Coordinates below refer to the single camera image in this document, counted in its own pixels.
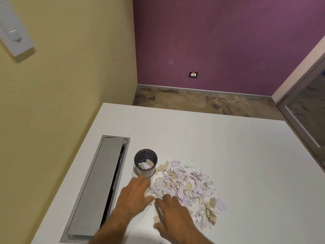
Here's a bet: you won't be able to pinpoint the person's right hand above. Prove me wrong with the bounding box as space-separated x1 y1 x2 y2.
153 194 205 244

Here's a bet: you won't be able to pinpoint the person's left hand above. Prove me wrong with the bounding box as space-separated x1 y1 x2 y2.
112 176 155 219

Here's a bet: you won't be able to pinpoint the person's right forearm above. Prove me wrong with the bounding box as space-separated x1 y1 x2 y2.
175 232 216 244

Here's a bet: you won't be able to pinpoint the person's left forearm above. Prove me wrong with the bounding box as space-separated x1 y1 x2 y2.
88 212 131 244

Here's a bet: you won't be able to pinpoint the black mesh pen cup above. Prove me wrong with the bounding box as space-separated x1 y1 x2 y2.
134 149 158 178

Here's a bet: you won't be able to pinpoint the paper scraps inside cup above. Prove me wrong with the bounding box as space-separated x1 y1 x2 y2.
138 159 154 170

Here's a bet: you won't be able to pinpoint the pile of torn paper scraps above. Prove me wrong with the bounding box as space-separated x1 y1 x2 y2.
145 159 227 230

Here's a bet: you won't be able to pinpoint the grey skirting board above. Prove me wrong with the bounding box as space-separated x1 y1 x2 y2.
137 84 276 102

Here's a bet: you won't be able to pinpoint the grey desk cable tray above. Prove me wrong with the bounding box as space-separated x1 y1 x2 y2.
59 135 131 244

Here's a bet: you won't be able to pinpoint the glass door with white frame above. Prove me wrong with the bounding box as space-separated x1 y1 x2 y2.
272 35 325 174

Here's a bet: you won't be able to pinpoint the white wall switch panel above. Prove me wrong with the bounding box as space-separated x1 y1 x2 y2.
0 0 36 58

